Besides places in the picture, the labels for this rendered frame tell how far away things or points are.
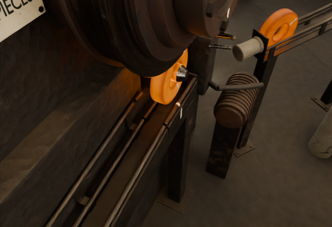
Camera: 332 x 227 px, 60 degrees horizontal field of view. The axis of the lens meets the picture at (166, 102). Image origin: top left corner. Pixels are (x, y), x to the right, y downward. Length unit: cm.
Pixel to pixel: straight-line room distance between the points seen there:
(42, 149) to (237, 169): 113
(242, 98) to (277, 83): 93
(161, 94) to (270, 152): 105
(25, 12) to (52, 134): 21
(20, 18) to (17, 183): 25
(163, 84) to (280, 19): 56
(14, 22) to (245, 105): 81
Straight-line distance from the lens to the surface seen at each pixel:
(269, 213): 145
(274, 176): 155
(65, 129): 55
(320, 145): 162
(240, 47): 102
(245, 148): 158
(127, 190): 66
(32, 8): 46
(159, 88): 64
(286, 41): 115
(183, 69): 68
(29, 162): 53
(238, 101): 106
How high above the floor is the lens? 128
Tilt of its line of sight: 47 degrees down
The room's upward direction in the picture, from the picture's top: straight up
